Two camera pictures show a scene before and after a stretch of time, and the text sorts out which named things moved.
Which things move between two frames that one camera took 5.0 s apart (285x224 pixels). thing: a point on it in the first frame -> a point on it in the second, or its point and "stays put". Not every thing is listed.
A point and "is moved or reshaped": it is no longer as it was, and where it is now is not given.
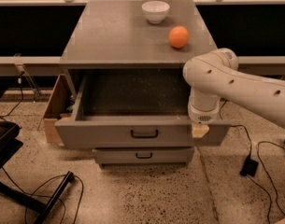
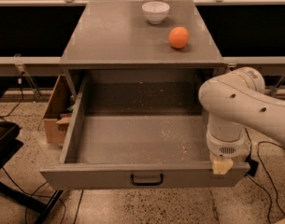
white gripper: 204,117 -> 226,147
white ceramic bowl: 155,11 stays put
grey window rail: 56,61 stays put
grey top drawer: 131,109 is moved or reshaped
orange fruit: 178,36 stays put
